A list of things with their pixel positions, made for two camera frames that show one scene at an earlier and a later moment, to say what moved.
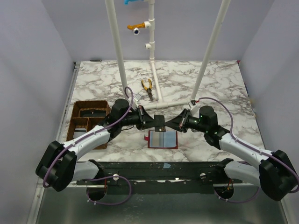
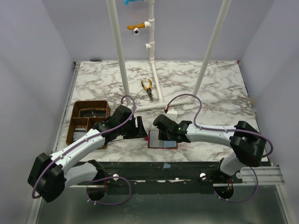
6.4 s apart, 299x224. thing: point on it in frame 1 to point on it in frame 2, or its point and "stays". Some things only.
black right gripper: [183, 120] to [165, 134]
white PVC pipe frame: [150, 24] stays
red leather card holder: [168, 139] stays
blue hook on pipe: [126, 2] stays
